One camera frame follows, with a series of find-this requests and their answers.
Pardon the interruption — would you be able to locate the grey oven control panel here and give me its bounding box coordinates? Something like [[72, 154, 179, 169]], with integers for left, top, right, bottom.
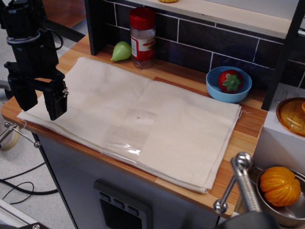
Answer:
[[94, 180, 153, 229]]

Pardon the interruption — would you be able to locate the stainless steel pot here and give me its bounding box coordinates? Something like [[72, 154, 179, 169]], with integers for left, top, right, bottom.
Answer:
[[249, 167, 305, 228]]

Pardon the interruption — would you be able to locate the metal clamp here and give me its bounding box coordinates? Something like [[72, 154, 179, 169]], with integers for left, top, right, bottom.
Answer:
[[0, 122, 41, 151], [213, 152, 281, 229]]

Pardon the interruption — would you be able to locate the red lid spice jar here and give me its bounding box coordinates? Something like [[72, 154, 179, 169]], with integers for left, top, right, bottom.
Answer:
[[129, 7, 156, 69]]

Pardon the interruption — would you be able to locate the black floor cable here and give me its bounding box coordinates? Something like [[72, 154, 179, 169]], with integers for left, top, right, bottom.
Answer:
[[0, 162, 58, 205]]

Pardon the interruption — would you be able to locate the wooden shelf with black posts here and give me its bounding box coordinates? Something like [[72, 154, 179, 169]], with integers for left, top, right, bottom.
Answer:
[[84, 0, 305, 110]]

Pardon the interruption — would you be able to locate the green toy pear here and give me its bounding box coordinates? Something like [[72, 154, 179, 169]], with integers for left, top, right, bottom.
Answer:
[[111, 41, 132, 62]]

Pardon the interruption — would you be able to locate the red toy strawberry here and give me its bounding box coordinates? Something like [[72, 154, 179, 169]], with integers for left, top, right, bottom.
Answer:
[[218, 69, 243, 94]]

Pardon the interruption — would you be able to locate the orange toy pumpkin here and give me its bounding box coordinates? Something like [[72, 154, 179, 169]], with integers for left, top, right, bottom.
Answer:
[[259, 167, 301, 207]]

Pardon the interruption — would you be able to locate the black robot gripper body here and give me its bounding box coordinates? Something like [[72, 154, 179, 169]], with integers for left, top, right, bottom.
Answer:
[[4, 30, 65, 94]]

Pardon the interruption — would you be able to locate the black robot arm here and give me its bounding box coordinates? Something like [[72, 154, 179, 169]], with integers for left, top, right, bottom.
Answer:
[[0, 0, 68, 120]]

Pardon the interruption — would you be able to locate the yellow toy on shelf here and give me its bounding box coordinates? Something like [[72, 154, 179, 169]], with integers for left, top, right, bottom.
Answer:
[[158, 0, 178, 3]]

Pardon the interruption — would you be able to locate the cream folded cloth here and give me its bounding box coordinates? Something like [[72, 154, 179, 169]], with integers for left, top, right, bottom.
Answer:
[[18, 57, 241, 193]]

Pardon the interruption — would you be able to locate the left metal clamp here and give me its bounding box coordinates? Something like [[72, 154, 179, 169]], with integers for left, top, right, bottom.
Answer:
[[0, 122, 41, 151]]

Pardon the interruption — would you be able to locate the blue plastic bowl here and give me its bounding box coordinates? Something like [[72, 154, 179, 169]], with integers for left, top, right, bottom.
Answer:
[[206, 66, 252, 103]]

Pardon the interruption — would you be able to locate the right metal clamp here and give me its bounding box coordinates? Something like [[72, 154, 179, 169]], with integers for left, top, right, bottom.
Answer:
[[213, 152, 281, 229]]

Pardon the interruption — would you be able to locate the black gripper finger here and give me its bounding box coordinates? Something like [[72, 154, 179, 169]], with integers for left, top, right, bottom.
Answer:
[[8, 75, 38, 111], [43, 81, 69, 121]]

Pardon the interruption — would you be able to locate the orange transparent lid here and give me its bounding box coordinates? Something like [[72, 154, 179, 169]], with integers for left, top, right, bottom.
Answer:
[[276, 97, 305, 137]]

